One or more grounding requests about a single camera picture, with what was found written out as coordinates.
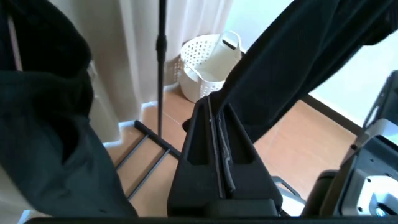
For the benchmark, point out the black shorts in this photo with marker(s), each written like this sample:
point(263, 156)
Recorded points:
point(46, 140)

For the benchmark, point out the white laundry basket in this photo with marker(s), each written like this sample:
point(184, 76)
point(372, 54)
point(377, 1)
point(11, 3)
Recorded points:
point(214, 65)

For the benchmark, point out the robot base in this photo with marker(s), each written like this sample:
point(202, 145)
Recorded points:
point(367, 174)

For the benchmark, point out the beige curtain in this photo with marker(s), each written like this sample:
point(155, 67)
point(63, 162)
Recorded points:
point(124, 46)

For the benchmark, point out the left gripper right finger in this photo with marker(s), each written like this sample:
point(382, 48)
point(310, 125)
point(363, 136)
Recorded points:
point(252, 183)

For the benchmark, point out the black clothes rack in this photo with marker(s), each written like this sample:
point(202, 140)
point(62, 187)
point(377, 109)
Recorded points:
point(161, 62)

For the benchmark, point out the black garment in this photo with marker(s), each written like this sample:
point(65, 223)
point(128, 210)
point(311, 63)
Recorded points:
point(295, 56)

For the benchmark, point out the pink clothes hanger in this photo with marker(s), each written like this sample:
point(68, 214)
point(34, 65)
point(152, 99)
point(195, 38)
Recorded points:
point(15, 46)

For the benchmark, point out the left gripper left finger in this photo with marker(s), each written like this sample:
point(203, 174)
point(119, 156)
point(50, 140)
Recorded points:
point(196, 180)

